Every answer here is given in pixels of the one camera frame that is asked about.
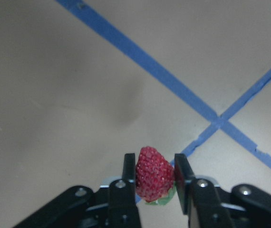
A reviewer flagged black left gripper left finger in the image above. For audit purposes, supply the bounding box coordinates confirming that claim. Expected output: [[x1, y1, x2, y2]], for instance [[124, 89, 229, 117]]
[[121, 153, 136, 204]]

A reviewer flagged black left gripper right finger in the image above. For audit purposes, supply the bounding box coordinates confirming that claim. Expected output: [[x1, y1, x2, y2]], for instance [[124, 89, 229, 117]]
[[174, 153, 195, 215]]

